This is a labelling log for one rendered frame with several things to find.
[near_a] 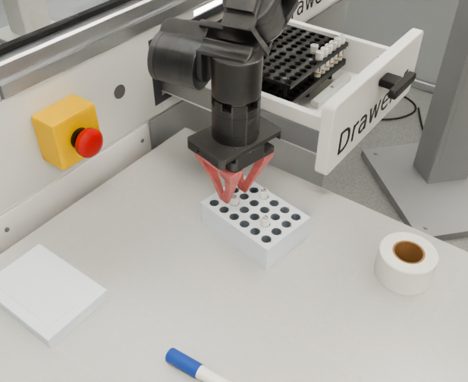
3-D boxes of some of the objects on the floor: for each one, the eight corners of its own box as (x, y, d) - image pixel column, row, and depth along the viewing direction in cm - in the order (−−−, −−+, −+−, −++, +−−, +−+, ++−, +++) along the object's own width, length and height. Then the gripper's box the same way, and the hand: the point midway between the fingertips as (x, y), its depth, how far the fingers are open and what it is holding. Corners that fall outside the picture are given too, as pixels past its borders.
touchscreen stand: (538, 226, 181) (716, -109, 115) (417, 244, 174) (530, -100, 108) (463, 142, 218) (564, -147, 152) (360, 155, 212) (419, -142, 145)
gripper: (223, 120, 55) (221, 227, 65) (288, 89, 61) (278, 191, 71) (182, 96, 59) (187, 199, 69) (247, 68, 65) (243, 168, 75)
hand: (234, 190), depth 69 cm, fingers open, 3 cm apart
